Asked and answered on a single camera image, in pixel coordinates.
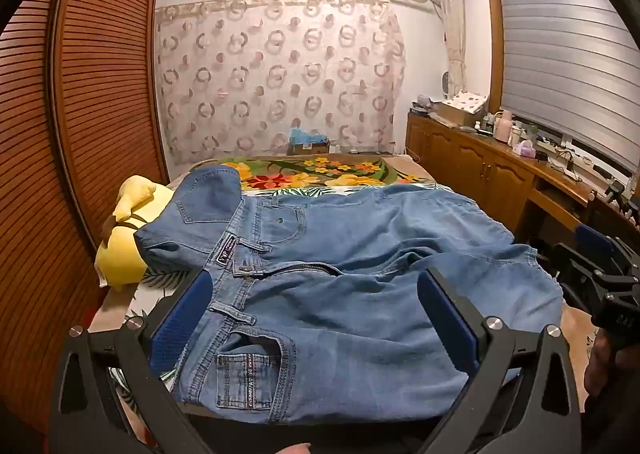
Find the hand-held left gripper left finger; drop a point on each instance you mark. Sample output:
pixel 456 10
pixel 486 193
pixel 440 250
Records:
pixel 182 316

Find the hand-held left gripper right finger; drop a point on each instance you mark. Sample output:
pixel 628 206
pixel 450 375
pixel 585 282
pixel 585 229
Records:
pixel 447 321

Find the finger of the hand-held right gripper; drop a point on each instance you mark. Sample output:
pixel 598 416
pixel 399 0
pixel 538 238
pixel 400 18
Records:
pixel 594 241
pixel 570 271

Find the blue denim pants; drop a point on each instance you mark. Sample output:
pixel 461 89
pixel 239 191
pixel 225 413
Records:
pixel 350 294

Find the person's right hand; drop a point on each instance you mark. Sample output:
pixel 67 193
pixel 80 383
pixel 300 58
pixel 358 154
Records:
pixel 602 366

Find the person's left hand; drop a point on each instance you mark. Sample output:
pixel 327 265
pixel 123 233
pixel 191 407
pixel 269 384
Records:
pixel 295 449

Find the palm leaf print bed sheet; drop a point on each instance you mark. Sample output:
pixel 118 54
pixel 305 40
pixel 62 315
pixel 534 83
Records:
pixel 145 284

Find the yellow plush toy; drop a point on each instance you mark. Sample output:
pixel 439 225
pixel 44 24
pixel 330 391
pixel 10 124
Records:
pixel 122 254

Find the purple tissue pack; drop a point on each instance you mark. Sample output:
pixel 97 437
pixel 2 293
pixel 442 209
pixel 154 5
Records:
pixel 526 149

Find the white bottle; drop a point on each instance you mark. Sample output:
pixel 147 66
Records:
pixel 513 138

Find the wooden cabinet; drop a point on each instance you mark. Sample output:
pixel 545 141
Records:
pixel 475 159

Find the pink thermos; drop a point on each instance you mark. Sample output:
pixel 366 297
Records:
pixel 502 124

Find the grey window blind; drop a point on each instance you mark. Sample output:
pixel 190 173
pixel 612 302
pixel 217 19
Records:
pixel 565 59

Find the open cardboard box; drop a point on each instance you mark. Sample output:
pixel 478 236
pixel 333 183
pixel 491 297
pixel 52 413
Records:
pixel 457 115

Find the floral pillow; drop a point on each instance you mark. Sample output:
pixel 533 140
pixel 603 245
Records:
pixel 310 171

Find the small cardboard box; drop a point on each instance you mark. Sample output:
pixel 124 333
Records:
pixel 307 150

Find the small white fan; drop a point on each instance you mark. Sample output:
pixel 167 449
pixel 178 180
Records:
pixel 447 85

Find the blue cloth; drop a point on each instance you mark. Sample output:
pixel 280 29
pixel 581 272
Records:
pixel 307 136

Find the wooden headboard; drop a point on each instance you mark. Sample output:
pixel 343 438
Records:
pixel 100 84

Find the tied beige curtain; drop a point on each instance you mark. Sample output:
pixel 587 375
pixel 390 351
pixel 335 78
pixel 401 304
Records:
pixel 452 34

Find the wooden window frame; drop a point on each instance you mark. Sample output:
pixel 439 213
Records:
pixel 494 34

